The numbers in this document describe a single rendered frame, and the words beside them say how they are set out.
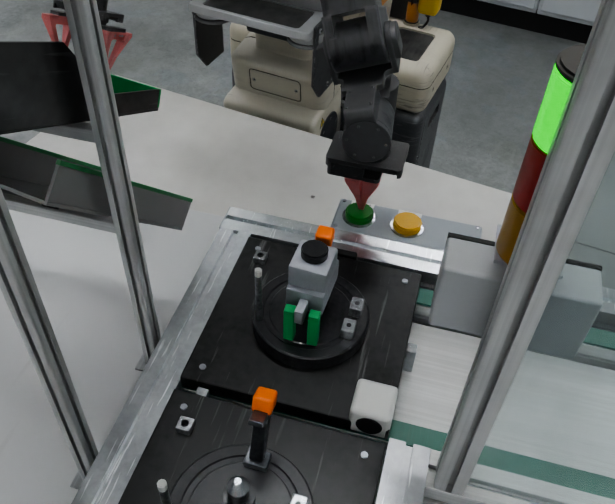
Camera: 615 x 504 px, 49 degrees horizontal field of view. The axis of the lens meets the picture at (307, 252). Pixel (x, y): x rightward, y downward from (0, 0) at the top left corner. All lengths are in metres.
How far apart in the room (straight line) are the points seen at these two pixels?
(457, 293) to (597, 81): 0.22
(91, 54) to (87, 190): 0.16
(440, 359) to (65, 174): 0.50
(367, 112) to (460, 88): 2.45
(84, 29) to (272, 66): 0.88
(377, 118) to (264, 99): 0.75
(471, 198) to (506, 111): 1.92
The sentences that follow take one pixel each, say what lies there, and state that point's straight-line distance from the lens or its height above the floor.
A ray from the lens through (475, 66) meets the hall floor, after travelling 3.40.
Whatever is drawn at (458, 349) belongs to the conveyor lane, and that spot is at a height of 0.92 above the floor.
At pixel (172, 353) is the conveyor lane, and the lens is 0.83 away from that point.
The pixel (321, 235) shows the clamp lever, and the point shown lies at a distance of 0.78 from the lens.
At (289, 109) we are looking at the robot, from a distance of 1.48.
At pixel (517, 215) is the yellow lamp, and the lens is 0.49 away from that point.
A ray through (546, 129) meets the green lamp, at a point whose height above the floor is 1.38.
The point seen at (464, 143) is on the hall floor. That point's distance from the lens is 2.85.
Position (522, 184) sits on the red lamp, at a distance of 0.48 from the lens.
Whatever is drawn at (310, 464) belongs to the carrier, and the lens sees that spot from 0.72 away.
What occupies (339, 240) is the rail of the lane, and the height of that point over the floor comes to 0.96.
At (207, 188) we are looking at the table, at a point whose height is 0.86.
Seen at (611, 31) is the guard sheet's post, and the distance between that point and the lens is 0.38.
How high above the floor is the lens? 1.61
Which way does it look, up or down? 45 degrees down
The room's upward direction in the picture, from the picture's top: 3 degrees clockwise
